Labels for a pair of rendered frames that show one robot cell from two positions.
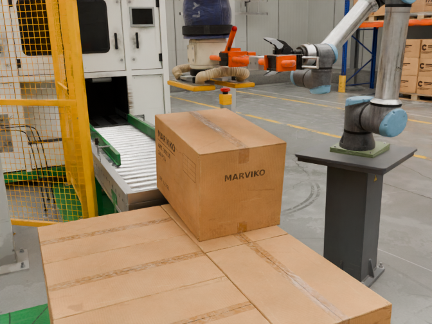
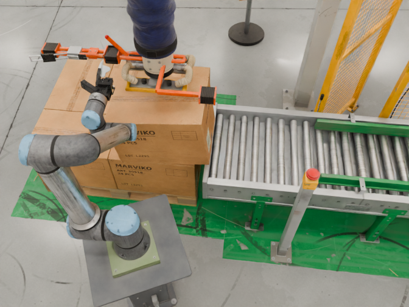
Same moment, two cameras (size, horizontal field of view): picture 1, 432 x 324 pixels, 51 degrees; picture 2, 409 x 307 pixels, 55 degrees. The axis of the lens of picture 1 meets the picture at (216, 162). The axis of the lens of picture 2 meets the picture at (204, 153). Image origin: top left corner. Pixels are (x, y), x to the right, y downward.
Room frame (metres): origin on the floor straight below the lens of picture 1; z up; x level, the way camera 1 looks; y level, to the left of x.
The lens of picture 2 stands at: (3.15, -1.30, 2.70)
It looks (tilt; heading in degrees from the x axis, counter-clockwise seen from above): 54 degrees down; 120
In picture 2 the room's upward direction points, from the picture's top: straight up
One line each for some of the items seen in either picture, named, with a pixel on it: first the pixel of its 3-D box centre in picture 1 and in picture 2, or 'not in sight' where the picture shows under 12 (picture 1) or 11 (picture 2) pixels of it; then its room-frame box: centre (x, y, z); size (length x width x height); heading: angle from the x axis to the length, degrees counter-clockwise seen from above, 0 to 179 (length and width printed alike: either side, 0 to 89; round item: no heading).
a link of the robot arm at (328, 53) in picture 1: (321, 54); (93, 114); (2.04, -0.48, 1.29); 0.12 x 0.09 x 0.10; 115
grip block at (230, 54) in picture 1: (233, 58); (112, 54); (1.85, -0.08, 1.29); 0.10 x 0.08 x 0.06; 114
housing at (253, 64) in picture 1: (260, 62); (75, 52); (1.65, -0.17, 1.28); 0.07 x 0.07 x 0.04; 24
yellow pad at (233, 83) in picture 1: (227, 79); (156, 83); (2.12, -0.06, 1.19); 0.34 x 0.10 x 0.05; 24
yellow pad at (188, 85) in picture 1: (189, 81); not in sight; (2.04, 0.11, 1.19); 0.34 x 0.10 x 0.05; 24
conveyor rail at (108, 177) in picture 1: (94, 160); (372, 128); (3.28, 0.92, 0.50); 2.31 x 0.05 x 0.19; 24
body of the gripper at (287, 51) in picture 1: (288, 55); (103, 89); (1.98, -0.32, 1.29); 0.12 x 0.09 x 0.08; 115
